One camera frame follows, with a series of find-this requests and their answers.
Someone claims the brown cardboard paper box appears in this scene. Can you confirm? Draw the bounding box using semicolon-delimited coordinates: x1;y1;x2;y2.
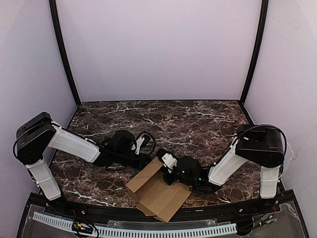
126;158;191;223

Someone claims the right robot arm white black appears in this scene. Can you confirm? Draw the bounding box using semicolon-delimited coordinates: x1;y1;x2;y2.
157;124;287;199

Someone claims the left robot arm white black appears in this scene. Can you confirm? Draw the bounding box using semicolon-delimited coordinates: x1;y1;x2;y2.
12;112;156;201

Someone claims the small green circuit board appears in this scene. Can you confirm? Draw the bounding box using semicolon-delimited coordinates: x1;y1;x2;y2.
71;222;94;234

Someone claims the right small circuit board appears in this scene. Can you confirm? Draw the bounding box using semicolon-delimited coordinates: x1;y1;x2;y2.
259;215;277;226

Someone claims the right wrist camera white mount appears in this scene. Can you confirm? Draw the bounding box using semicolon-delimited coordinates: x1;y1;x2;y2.
156;149;177;174

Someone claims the black front table rail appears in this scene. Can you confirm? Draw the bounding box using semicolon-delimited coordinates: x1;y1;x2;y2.
38;198;274;223

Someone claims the white slotted cable duct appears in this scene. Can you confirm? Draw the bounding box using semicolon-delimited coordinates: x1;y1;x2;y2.
32;212;237;238

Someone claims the black left frame post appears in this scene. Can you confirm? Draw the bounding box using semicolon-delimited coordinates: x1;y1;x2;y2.
49;0;81;107

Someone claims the black frame post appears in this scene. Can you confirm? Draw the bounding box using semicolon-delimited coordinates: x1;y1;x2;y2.
49;0;81;107
239;0;269;106

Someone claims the black right frame post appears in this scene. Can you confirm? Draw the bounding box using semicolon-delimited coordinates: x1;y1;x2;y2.
239;0;269;106

